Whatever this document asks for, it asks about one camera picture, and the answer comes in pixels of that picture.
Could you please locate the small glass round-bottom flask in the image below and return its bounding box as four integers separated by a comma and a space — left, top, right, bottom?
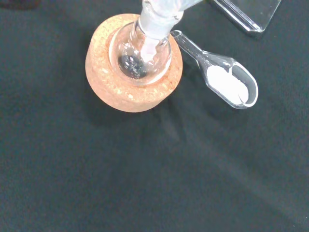
108, 4, 173, 86

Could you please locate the black cloth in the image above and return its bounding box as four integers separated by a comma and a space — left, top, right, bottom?
0, 0, 309, 232

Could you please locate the cork ring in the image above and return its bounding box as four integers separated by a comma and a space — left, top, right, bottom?
84, 13, 185, 113

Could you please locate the glass weighing funnel with powder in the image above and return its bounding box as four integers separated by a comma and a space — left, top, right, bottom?
169, 29, 259, 110

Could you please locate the clear acrylic funnel stand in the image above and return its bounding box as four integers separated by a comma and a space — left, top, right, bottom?
207, 0, 283, 40

